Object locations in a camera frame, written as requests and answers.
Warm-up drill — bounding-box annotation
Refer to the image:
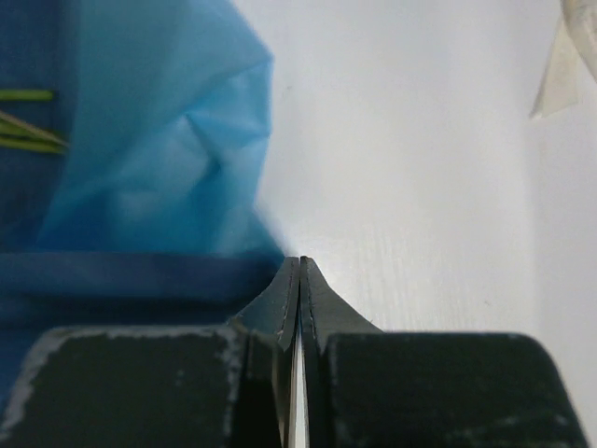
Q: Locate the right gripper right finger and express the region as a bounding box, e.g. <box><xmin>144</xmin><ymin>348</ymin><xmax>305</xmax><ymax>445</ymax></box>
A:
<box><xmin>299</xmin><ymin>257</ymin><xmax>588</xmax><ymax>447</ymax></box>

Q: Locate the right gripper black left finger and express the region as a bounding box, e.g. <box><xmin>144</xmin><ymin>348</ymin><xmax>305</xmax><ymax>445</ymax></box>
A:
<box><xmin>1</xmin><ymin>258</ymin><xmax>299</xmax><ymax>447</ymax></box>

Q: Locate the artificial flower bunch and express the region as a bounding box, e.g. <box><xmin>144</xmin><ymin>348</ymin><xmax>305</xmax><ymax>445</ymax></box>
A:
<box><xmin>1</xmin><ymin>89</ymin><xmax>68</xmax><ymax>154</ymax></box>

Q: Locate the cream printed ribbon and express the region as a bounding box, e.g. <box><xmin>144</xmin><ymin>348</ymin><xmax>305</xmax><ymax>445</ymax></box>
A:
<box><xmin>530</xmin><ymin>0</ymin><xmax>596</xmax><ymax>119</ymax></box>

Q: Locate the blue wrapping paper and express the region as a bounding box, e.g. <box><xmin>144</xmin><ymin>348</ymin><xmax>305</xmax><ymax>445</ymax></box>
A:
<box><xmin>1</xmin><ymin>1</ymin><xmax>284</xmax><ymax>396</ymax></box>

